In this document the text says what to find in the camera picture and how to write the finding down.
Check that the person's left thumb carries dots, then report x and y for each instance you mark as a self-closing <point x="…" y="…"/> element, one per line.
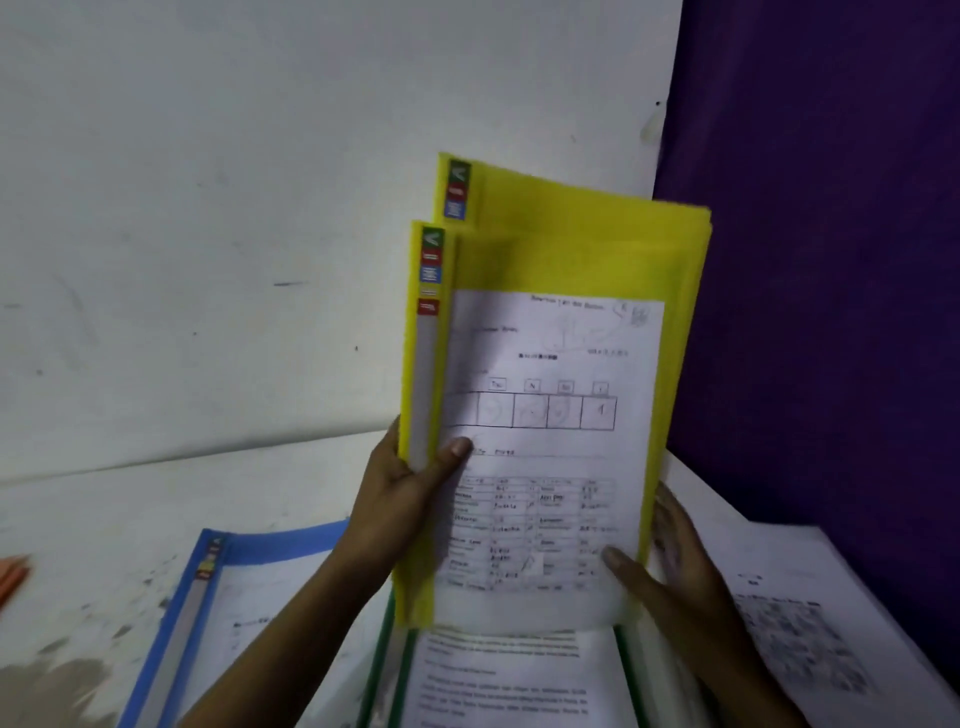
<point x="448" y="461"/>

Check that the stack of printed white papers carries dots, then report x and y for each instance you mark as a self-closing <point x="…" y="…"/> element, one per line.
<point x="802" y="607"/>

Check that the person's right thumb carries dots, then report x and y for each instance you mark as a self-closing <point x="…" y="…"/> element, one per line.
<point x="628" y="570"/>

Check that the orange pencils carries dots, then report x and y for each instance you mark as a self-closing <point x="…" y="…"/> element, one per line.
<point x="11" y="581"/>

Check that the purple curtain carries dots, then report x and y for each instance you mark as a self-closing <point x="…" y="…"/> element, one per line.
<point x="817" y="262"/>

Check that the yellow folder with printed sheet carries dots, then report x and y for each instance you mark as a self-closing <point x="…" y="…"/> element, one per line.
<point x="525" y="262"/>

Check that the blue plastic folder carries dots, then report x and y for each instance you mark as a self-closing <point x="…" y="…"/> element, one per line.
<point x="187" y="615"/>

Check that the person's right forearm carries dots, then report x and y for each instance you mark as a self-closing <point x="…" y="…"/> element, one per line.
<point x="739" y="682"/>

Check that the yellow plastic folder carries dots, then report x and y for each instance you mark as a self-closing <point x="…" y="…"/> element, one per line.
<point x="570" y="202"/>

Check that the person's left hand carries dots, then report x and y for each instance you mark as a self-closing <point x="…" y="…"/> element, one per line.
<point x="386" y="502"/>

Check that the green plastic folder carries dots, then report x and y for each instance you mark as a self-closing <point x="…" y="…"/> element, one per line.
<point x="382" y="675"/>

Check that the printed form sheet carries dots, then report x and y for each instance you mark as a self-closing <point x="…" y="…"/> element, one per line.
<point x="547" y="465"/>

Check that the white sheet in blue folder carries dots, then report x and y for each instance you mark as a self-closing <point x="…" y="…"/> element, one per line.
<point x="240" y="607"/>

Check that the person's right hand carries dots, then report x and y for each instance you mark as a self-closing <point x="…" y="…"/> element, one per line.
<point x="694" y="592"/>

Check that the white sheet with text paragraphs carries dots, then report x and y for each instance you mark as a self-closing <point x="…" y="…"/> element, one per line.
<point x="510" y="675"/>

